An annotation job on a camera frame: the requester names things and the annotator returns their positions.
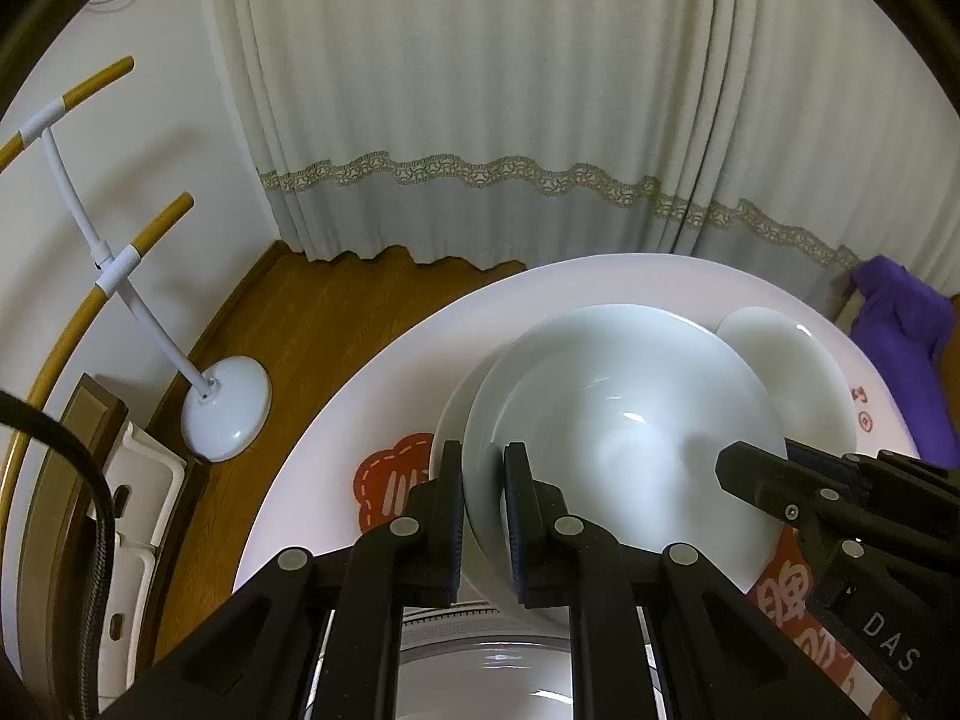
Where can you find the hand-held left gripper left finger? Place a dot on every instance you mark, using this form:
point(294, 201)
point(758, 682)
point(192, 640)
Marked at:
point(450, 525)

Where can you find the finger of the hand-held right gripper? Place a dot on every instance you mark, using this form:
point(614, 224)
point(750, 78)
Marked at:
point(765, 476)
point(900, 476)

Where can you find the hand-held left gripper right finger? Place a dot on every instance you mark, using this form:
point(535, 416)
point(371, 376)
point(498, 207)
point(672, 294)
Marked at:
point(516, 525)

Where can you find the white bowl grey band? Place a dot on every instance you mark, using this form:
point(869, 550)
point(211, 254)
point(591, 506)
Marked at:
point(448, 420)
point(622, 405)
point(787, 360)

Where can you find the large plate grey patterned rim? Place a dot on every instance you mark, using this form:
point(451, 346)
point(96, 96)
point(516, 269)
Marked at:
point(480, 660)

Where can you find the purple cloth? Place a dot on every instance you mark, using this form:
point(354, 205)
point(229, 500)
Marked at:
point(900, 330)

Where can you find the white barre stand wooden rails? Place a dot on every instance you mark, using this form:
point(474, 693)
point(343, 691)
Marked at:
point(225, 412)

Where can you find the round white printed table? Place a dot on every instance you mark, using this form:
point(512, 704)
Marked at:
point(600, 285)

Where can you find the white storage box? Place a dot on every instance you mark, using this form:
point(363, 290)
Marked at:
point(150, 465)
point(124, 615)

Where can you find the cream curtain lace trim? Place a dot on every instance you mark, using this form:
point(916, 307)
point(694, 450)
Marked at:
point(525, 90)

